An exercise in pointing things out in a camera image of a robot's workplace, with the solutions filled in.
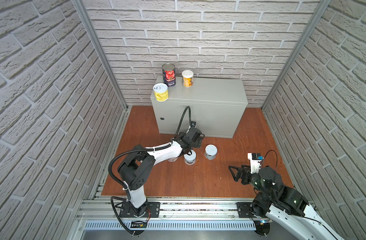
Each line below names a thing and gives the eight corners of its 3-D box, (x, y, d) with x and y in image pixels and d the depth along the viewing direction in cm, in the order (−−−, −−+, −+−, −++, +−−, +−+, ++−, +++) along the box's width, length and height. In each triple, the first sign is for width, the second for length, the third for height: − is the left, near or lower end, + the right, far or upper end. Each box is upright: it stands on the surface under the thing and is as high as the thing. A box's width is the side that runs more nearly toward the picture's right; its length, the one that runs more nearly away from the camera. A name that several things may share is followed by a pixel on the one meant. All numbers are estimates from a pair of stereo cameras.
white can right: (205, 159, 93) (206, 155, 88) (204, 148, 98) (205, 144, 93) (216, 159, 93) (218, 155, 88) (215, 148, 98) (216, 144, 94)
